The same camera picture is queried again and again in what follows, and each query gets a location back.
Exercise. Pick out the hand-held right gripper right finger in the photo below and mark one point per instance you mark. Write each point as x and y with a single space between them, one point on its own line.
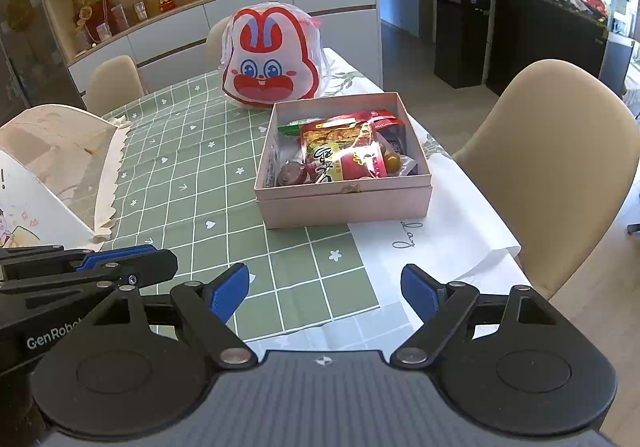
420 289

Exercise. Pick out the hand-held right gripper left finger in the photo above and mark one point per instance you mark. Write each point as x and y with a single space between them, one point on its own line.
231 289

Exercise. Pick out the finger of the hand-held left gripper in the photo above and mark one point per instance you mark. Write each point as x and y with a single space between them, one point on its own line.
120 253
155 267

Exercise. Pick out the pink cardboard box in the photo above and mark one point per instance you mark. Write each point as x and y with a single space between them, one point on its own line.
345 207

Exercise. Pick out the brown round candy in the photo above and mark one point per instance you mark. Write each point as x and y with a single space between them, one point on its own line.
290 174

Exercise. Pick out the small yellow snack packet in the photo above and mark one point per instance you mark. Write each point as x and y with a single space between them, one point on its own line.
391 161

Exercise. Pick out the red gold snack packet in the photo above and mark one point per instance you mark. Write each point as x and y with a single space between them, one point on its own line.
340 152

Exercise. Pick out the white sheet with script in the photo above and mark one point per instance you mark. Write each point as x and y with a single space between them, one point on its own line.
450 227

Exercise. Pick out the green checked tablecloth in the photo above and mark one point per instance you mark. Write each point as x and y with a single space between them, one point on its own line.
200 187

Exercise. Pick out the white scalloped paper gift bag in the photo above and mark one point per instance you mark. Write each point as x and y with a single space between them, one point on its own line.
35 207

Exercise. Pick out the beige dining chair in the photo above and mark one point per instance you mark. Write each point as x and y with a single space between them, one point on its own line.
560 167
215 42
115 82

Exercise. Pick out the white red rabbit face bag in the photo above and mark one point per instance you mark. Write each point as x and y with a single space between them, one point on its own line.
270 82

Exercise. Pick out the clear glass jar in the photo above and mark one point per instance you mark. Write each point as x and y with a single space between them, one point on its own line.
118 18
140 10

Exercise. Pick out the gold ornament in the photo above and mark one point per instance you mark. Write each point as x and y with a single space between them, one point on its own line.
82 14

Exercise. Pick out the black floor appliance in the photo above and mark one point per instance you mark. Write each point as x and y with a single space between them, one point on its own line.
460 42

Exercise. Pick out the small red figurine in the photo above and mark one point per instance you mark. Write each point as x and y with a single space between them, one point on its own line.
165 1

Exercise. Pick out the black aquarium cabinet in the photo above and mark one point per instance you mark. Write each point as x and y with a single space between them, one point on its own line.
545 47

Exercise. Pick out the grey box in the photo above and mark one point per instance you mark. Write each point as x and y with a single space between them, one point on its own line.
617 67

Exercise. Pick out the white wooden sideboard cabinet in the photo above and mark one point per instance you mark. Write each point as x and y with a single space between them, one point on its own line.
325 2

